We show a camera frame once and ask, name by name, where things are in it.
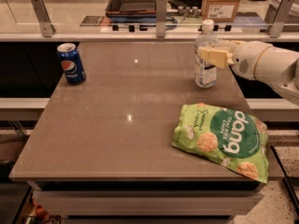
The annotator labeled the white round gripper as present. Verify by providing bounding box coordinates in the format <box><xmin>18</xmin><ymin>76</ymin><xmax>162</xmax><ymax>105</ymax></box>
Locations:
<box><xmin>199</xmin><ymin>40</ymin><xmax>270</xmax><ymax>80</ymax></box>

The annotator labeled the clear plastic water bottle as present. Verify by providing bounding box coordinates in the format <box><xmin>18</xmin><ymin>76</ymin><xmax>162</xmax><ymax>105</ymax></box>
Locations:
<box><xmin>194</xmin><ymin>20</ymin><xmax>219</xmax><ymax>88</ymax></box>

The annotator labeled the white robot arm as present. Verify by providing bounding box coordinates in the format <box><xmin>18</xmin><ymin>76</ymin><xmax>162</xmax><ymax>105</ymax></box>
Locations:
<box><xmin>199</xmin><ymin>40</ymin><xmax>299</xmax><ymax>105</ymax></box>

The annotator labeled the blue pepsi can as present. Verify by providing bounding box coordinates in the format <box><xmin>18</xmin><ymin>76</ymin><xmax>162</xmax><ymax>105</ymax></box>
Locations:
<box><xmin>57</xmin><ymin>43</ymin><xmax>86</xmax><ymax>84</ymax></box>

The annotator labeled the brown cardboard box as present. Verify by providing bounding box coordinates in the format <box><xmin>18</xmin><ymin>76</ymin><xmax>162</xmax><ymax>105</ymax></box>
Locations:
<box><xmin>201</xmin><ymin>0</ymin><xmax>240</xmax><ymax>22</ymax></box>

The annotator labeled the green dang chips bag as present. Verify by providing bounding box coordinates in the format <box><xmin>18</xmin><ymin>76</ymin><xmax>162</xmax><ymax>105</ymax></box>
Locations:
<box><xmin>172</xmin><ymin>103</ymin><xmax>269</xmax><ymax>183</ymax></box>

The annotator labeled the dark open tray box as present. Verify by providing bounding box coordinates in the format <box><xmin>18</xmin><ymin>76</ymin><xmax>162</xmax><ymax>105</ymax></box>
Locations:
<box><xmin>105</xmin><ymin>0</ymin><xmax>156</xmax><ymax>16</ymax></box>

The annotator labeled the white drawer front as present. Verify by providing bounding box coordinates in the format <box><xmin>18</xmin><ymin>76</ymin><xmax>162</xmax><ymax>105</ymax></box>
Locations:
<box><xmin>34</xmin><ymin>191</ymin><xmax>263</xmax><ymax>217</ymax></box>

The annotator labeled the right metal glass bracket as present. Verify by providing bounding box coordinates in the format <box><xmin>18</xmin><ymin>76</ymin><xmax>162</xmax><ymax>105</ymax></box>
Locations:
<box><xmin>268</xmin><ymin>0</ymin><xmax>294</xmax><ymax>38</ymax></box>

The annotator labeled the metal glass bracket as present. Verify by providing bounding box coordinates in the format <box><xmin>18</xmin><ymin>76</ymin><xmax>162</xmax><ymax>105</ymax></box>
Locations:
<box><xmin>156</xmin><ymin>0</ymin><xmax>167</xmax><ymax>38</ymax></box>
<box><xmin>268</xmin><ymin>0</ymin><xmax>294</xmax><ymax>38</ymax></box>
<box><xmin>30</xmin><ymin>0</ymin><xmax>56</xmax><ymax>37</ymax></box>

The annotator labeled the middle metal glass bracket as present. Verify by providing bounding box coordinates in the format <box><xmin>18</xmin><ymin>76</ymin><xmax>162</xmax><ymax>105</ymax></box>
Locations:
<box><xmin>156</xmin><ymin>0</ymin><xmax>167</xmax><ymax>38</ymax></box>

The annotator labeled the left metal glass bracket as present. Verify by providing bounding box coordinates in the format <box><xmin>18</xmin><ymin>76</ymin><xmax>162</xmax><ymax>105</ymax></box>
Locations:
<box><xmin>30</xmin><ymin>0</ymin><xmax>56</xmax><ymax>37</ymax></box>

